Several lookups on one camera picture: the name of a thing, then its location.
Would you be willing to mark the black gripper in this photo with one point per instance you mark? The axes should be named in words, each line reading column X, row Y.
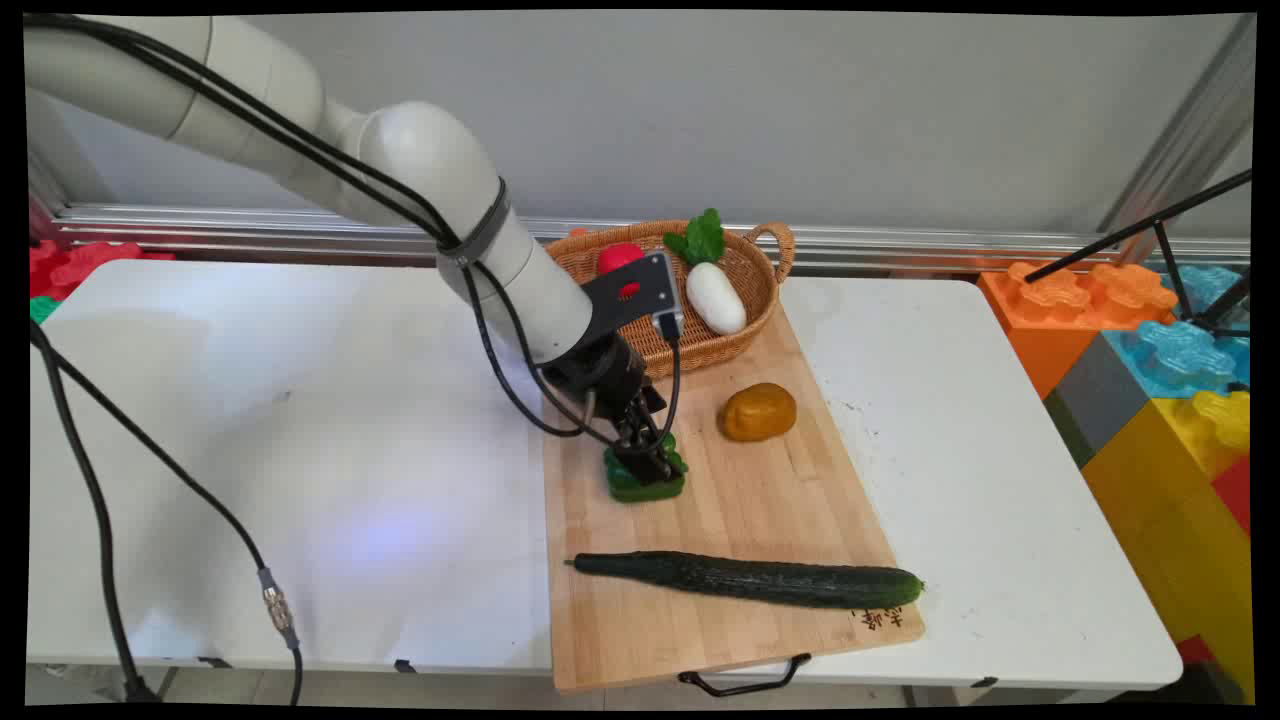
column 600, row 375

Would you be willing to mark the green toy bell pepper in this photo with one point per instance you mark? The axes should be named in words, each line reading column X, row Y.
column 640, row 482

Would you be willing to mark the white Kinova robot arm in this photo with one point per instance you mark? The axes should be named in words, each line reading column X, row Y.
column 300, row 130

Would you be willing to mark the wooden cutting board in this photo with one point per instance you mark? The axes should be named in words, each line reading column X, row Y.
column 720, row 500

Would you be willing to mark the yellow toy bell pepper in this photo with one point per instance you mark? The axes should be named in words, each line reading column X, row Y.
column 758, row 411

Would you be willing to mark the woven wicker basket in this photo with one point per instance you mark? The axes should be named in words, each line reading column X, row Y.
column 720, row 300

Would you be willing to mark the long dark green cucumber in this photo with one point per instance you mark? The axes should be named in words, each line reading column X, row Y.
column 750, row 578

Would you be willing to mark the white toy radish with leaves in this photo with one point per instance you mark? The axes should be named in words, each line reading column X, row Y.
column 712, row 285

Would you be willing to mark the red toy tomato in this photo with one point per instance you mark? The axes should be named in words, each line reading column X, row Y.
column 618, row 262

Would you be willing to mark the orange giant building block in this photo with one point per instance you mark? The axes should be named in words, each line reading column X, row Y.
column 1060, row 310

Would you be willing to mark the grey giant building block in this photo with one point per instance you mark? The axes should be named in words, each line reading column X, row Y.
column 1095, row 400

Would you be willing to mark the yellow giant building block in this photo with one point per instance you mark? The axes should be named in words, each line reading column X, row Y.
column 1190, row 500

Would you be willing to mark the blue giant building block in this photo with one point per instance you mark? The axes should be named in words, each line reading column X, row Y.
column 1190, row 340

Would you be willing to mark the black tripod stand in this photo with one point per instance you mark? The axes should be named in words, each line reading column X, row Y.
column 1180, row 260

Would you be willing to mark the red giant building block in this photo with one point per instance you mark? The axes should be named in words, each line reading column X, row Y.
column 80, row 265

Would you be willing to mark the green giant building block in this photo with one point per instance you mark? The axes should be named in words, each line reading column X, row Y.
column 40, row 308

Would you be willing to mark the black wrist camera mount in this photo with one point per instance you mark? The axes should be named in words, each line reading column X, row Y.
column 640, row 295

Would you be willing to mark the aluminium frame rail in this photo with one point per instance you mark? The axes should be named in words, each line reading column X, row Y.
column 600, row 230

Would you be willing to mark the aluminium frame post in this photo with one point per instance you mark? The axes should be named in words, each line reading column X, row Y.
column 1180, row 130

